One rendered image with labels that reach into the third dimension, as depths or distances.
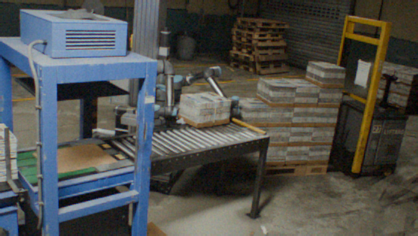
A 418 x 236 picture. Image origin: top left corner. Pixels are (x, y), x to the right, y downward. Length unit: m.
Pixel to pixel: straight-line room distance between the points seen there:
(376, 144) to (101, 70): 3.73
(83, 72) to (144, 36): 1.94
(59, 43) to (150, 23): 1.85
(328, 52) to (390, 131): 6.81
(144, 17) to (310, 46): 8.58
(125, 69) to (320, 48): 9.96
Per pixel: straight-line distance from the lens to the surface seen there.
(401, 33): 10.95
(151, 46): 4.14
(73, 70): 2.26
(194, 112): 3.66
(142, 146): 2.59
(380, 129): 5.23
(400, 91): 9.01
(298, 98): 4.65
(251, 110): 4.45
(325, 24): 11.97
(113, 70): 2.35
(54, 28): 2.37
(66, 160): 2.93
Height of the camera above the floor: 1.99
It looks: 17 degrees down
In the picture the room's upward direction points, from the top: 6 degrees clockwise
